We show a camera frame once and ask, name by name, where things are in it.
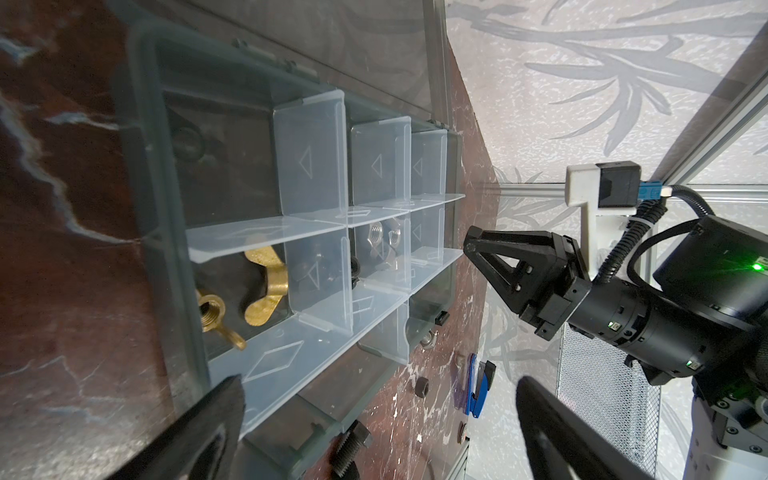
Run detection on white wire mesh basket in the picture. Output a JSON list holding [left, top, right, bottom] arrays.
[[557, 327, 661, 477]]

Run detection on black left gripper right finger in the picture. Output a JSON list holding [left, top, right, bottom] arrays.
[[516, 376, 649, 479]]

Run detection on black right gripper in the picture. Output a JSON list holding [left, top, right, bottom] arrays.
[[463, 226, 654, 365]]

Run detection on silver nut in box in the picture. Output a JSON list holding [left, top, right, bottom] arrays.
[[367, 218, 403, 263]]

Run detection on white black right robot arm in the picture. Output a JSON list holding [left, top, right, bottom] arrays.
[[463, 185, 767, 479]]

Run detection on aluminium horizontal frame bar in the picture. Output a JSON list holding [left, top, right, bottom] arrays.
[[491, 183, 566, 200]]

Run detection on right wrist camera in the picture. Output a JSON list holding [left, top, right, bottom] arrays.
[[565, 162, 670, 278]]

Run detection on black hex bolt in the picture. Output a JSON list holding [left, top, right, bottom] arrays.
[[330, 420, 373, 480]]

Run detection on black hex nut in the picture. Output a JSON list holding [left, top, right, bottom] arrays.
[[414, 376, 430, 399]]

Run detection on gold wing nut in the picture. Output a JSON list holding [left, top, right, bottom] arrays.
[[195, 290, 246, 351], [244, 246, 289, 327]]

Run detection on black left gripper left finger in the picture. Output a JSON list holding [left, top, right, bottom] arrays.
[[109, 375, 245, 479]]

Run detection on blue stapler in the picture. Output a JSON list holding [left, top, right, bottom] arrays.
[[464, 353, 496, 419]]

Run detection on grey compartment organizer box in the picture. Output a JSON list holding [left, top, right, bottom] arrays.
[[108, 1, 462, 479]]

